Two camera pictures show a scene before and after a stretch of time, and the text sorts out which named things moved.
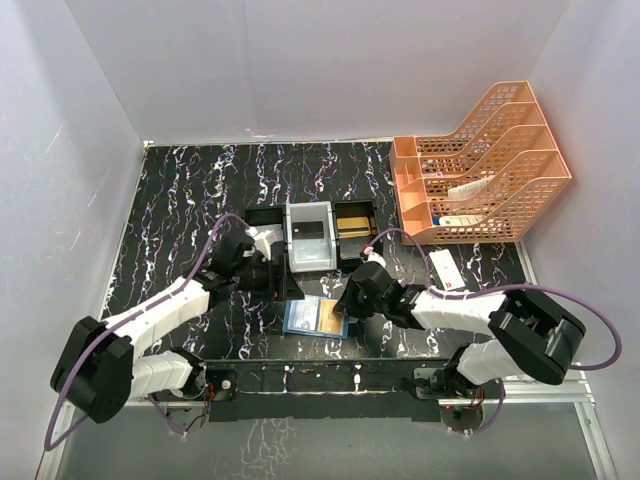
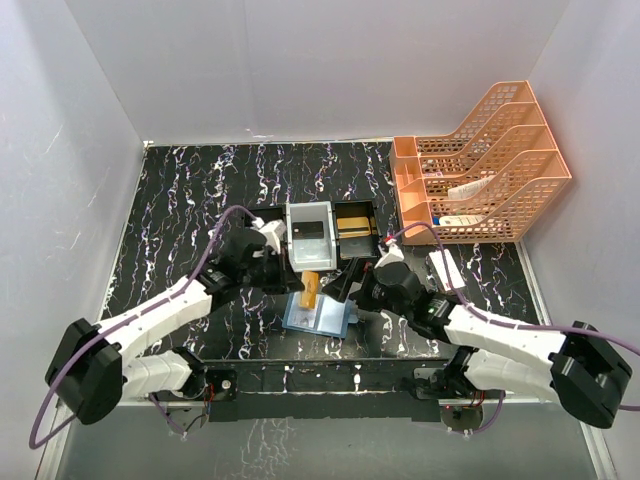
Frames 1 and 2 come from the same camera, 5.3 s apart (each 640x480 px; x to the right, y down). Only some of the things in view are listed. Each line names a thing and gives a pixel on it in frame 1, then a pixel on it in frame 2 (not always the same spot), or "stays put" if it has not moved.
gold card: (330, 322) → (308, 297)
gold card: (353, 226) stays put
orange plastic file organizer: (483, 182) stays put
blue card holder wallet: (314, 315) stays put
